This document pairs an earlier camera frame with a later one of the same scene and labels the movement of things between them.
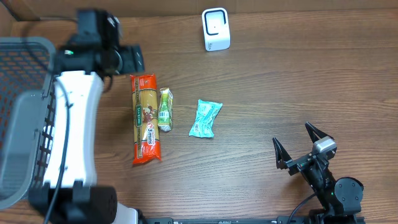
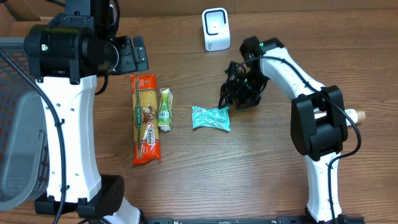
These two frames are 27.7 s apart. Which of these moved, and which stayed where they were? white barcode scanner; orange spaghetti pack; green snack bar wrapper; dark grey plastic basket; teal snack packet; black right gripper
Moved: teal snack packet; black right gripper
Stayed: orange spaghetti pack; white barcode scanner; green snack bar wrapper; dark grey plastic basket
